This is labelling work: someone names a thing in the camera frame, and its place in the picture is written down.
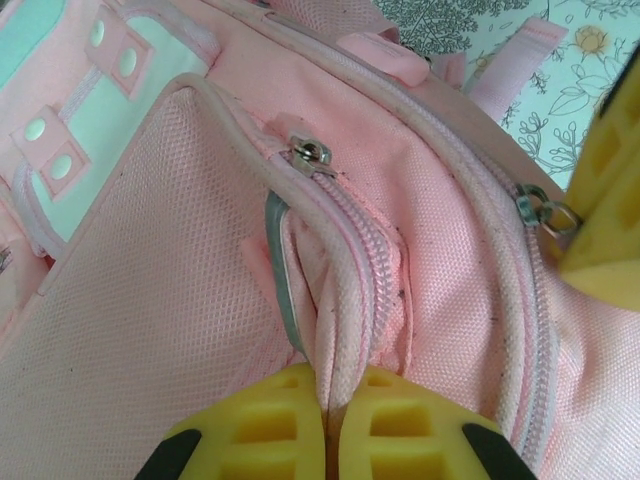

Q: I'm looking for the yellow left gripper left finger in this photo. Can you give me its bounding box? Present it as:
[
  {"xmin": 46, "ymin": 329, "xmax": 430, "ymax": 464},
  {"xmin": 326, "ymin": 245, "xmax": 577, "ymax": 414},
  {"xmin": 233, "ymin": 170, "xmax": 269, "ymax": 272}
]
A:
[{"xmin": 142, "ymin": 363, "xmax": 329, "ymax": 480}]

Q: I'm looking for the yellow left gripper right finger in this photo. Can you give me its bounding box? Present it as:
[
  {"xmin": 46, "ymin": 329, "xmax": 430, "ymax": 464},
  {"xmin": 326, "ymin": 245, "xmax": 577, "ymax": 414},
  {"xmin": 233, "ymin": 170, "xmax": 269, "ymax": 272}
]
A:
[{"xmin": 339, "ymin": 367, "xmax": 526, "ymax": 480}]

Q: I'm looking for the pink backpack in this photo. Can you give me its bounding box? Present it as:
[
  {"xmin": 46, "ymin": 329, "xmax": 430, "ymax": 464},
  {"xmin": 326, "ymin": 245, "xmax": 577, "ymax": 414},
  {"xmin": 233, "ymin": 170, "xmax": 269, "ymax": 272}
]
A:
[{"xmin": 0, "ymin": 0, "xmax": 640, "ymax": 480}]

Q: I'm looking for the floral tablecloth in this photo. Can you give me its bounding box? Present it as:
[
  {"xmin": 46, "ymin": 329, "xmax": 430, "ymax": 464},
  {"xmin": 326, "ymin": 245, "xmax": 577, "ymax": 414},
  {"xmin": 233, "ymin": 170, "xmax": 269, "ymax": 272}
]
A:
[{"xmin": 369, "ymin": 0, "xmax": 640, "ymax": 191}]

